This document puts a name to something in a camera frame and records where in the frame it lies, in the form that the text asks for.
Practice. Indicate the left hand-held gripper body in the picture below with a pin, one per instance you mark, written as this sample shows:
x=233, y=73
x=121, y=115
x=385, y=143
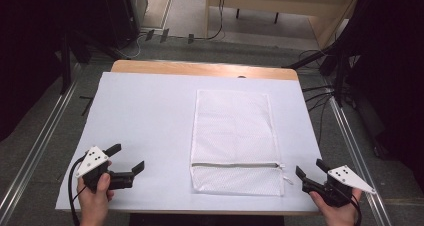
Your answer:
x=94, y=161

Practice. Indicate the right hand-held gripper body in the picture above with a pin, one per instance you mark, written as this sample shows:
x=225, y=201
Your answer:
x=336, y=191

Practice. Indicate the white mesh laundry bag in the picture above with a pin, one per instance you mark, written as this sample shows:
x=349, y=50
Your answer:
x=233, y=136

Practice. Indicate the person's right hand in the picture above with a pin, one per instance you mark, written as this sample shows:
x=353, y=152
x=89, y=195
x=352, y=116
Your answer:
x=340, y=216

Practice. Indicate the person's left hand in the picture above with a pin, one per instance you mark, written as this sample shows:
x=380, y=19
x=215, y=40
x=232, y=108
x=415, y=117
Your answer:
x=94, y=206

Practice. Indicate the white table sheet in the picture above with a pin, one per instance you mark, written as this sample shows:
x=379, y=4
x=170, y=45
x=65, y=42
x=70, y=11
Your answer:
x=143, y=119

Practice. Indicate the black metal stand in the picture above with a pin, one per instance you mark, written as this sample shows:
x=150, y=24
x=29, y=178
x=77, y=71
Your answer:
x=340, y=76

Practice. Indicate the wooden table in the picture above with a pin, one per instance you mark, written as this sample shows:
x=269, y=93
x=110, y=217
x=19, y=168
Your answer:
x=200, y=68

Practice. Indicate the black curtain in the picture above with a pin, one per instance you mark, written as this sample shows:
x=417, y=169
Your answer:
x=393, y=69
x=26, y=52

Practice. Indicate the dark cabinet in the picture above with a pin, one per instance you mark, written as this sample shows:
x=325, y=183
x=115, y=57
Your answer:
x=123, y=12

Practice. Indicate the metal floor rail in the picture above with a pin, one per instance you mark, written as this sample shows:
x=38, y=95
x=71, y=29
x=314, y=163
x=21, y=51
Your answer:
x=356, y=152
x=36, y=149

